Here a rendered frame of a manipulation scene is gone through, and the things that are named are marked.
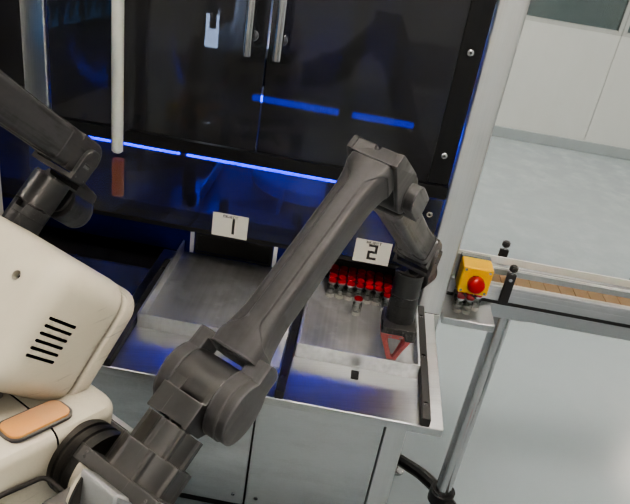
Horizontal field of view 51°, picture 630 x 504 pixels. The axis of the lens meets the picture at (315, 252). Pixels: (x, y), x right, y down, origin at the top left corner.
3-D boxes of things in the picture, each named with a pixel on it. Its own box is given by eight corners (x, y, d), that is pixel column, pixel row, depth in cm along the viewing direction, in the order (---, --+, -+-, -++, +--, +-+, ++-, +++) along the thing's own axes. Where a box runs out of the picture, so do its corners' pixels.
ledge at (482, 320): (437, 293, 175) (439, 287, 174) (486, 302, 175) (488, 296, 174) (440, 323, 163) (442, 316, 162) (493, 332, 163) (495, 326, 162)
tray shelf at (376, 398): (163, 254, 172) (163, 248, 171) (431, 304, 170) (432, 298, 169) (87, 370, 130) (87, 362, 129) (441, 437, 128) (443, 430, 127)
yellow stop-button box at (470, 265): (454, 276, 164) (461, 251, 160) (483, 282, 164) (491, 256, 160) (456, 292, 157) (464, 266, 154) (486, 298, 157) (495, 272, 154)
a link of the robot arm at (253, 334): (359, 106, 88) (427, 134, 84) (365, 169, 99) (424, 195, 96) (142, 387, 72) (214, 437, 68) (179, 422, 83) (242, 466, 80)
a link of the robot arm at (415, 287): (392, 266, 130) (419, 275, 128) (405, 258, 136) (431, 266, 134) (385, 298, 133) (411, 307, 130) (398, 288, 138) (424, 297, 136)
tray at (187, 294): (182, 251, 171) (183, 239, 169) (282, 270, 170) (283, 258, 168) (136, 326, 141) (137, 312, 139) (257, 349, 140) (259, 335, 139)
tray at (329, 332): (312, 275, 170) (314, 263, 168) (413, 294, 169) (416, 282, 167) (294, 356, 140) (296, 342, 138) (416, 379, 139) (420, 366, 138)
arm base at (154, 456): (69, 453, 68) (152, 519, 62) (119, 386, 70) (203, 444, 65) (110, 471, 75) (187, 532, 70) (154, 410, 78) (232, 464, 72)
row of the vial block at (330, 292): (325, 292, 163) (328, 276, 161) (398, 305, 163) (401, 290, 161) (325, 297, 161) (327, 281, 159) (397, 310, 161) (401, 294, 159)
